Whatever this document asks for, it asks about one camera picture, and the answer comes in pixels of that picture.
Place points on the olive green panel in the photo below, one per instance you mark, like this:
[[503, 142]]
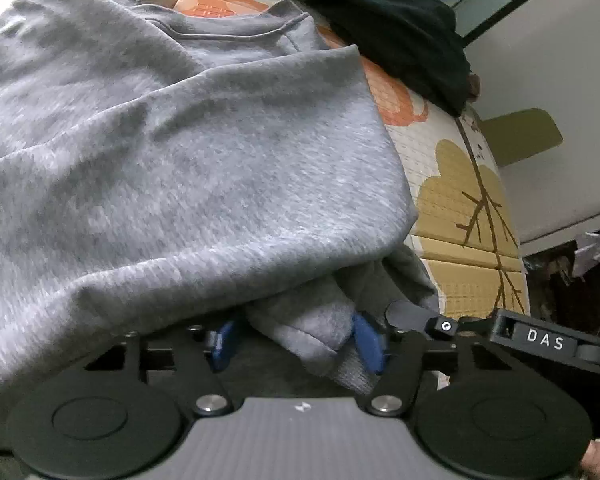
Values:
[[522, 136]]

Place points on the grey sweatshirt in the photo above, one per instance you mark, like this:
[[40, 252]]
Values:
[[180, 160]]

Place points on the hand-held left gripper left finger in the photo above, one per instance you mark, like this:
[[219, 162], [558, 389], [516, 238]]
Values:
[[225, 346]]

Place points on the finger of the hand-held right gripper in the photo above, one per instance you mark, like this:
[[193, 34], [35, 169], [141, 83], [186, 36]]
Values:
[[420, 319]]

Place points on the floor clutter pile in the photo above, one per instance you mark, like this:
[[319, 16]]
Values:
[[570, 280]]

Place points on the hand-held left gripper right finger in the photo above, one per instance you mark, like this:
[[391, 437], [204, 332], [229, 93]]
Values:
[[367, 346]]

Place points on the dark green garment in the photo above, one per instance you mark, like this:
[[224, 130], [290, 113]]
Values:
[[390, 25]]

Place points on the printed foam play mat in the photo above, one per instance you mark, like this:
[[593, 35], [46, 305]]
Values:
[[460, 200]]

